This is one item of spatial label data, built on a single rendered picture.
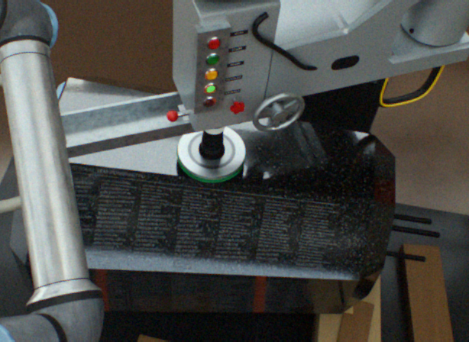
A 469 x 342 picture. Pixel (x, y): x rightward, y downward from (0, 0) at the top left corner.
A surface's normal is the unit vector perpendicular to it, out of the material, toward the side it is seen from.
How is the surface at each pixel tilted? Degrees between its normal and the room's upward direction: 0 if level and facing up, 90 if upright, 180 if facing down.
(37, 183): 22
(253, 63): 90
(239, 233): 45
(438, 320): 0
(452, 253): 0
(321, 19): 4
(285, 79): 90
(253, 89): 90
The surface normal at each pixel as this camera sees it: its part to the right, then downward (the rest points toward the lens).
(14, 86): -0.34, -0.18
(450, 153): 0.07, -0.58
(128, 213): -0.01, 0.15
